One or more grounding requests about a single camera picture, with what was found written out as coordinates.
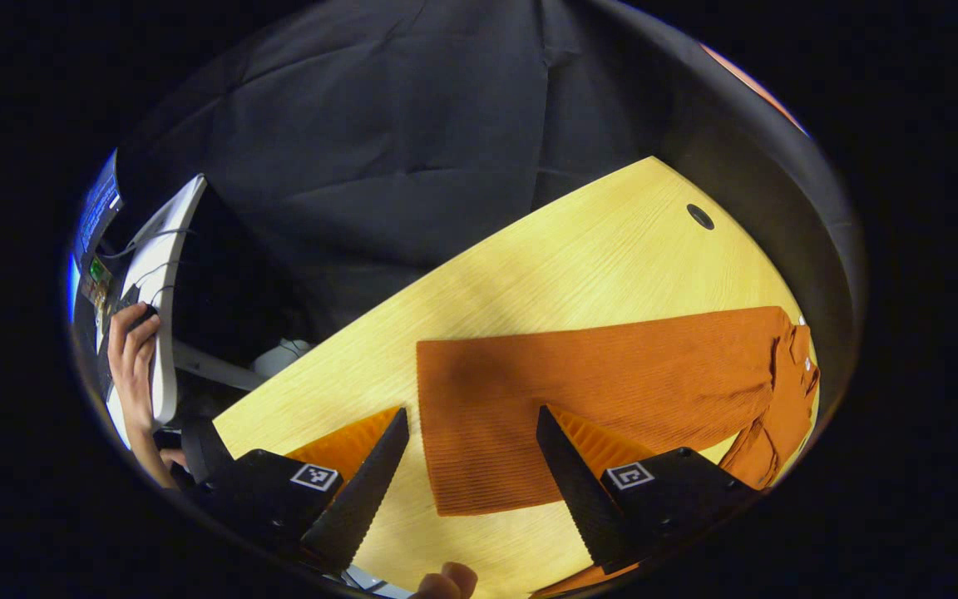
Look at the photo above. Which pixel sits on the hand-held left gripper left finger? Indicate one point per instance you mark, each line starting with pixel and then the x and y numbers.
pixel 362 499

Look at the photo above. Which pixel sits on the white desk leg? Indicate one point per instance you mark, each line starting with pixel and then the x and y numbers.
pixel 279 358

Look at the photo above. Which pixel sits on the black backdrop cloth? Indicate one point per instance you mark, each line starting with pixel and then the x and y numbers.
pixel 404 141

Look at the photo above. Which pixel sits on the white side desk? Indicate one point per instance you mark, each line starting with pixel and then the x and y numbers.
pixel 165 283

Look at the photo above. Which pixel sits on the lit computer screen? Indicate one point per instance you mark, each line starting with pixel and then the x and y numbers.
pixel 96 208

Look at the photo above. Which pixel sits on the orange knit cardigan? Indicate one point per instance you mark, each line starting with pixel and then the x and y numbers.
pixel 579 391

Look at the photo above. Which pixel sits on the black computer mouse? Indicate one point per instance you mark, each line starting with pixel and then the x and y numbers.
pixel 143 314

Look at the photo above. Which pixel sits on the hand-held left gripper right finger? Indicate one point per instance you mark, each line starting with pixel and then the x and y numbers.
pixel 579 499

